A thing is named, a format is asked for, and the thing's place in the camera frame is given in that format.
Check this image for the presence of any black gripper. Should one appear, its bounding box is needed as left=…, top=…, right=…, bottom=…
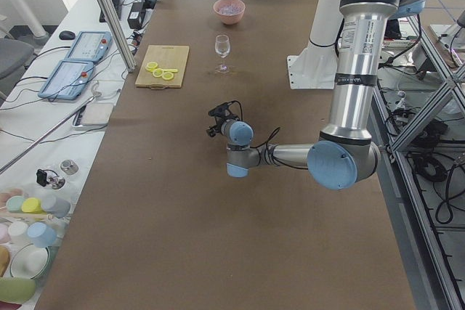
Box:
left=206, top=115, right=228, bottom=137

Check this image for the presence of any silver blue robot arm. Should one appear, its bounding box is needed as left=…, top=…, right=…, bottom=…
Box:
left=209, top=0, right=426, bottom=189

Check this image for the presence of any clear wine glass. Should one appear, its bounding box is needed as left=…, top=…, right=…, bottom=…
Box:
left=215, top=34, right=230, bottom=73

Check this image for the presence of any pile of clear ice cubes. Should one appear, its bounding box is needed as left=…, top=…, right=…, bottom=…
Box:
left=217, top=3, right=243, bottom=16

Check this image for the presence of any lemon slice near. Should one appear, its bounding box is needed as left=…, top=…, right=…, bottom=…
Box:
left=161, top=72, right=174, bottom=81

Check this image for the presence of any lemon slice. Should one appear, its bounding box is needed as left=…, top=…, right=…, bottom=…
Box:
left=161, top=72, right=174, bottom=81
left=145, top=62, right=158, bottom=72
left=152, top=68, right=163, bottom=78

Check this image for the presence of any lemon slice middle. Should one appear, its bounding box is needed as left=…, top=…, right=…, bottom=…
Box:
left=152, top=68, right=163, bottom=78

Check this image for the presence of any bamboo cutting board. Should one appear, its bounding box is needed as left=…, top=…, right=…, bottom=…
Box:
left=135, top=45, right=190, bottom=89

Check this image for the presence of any yellow plastic knife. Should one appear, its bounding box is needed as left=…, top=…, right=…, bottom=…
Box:
left=161, top=68, right=178, bottom=73

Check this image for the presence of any lemon slice far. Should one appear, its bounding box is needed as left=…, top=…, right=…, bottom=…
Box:
left=145, top=62, right=158, bottom=72

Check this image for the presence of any beige folded cloth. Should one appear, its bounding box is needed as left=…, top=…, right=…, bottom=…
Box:
left=81, top=103, right=113, bottom=126

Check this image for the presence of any pink plastic bowl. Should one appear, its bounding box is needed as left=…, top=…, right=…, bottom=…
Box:
left=213, top=0, right=246, bottom=25

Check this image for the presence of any black power adapter box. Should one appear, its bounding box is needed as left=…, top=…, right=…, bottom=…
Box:
left=127, top=2, right=146, bottom=30

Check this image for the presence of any small steel cup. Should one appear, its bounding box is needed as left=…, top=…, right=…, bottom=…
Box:
left=60, top=159, right=79, bottom=176

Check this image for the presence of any blue teach pendant far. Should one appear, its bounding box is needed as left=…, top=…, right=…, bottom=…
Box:
left=65, top=31, right=113, bottom=63

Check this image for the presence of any blue teach pendant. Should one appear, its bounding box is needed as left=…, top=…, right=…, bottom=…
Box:
left=65, top=31, right=113, bottom=63
left=38, top=60, right=94, bottom=102

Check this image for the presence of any blue teach pendant near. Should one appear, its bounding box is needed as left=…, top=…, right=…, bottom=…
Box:
left=38, top=60, right=94, bottom=102

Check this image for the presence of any black keyboard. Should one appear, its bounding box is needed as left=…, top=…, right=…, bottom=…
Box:
left=98, top=0, right=124, bottom=23

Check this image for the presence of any grey cup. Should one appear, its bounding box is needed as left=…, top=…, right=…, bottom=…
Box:
left=41, top=194, right=71, bottom=218

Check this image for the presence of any black computer mouse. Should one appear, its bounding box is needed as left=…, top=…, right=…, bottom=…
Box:
left=59, top=30, right=76, bottom=41

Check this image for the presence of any yellow cup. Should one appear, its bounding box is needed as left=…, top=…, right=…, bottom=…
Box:
left=21, top=197, right=44, bottom=214

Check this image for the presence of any light blue cup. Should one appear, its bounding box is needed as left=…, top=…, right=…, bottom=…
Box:
left=27, top=222, right=57, bottom=248

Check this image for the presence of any mint green cup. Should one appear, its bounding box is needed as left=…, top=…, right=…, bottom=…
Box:
left=6, top=195, right=25, bottom=213

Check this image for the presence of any white green-rimmed bowl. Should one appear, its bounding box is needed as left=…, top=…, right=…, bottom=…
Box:
left=9, top=244, right=50, bottom=280

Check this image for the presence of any green cup lying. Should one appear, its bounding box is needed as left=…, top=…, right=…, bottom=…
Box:
left=1, top=277, right=36, bottom=304

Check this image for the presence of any aluminium frame post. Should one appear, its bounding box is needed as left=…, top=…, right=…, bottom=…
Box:
left=97, top=0, right=136, bottom=73

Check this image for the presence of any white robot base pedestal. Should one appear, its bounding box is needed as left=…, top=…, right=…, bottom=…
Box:
left=287, top=0, right=343, bottom=89

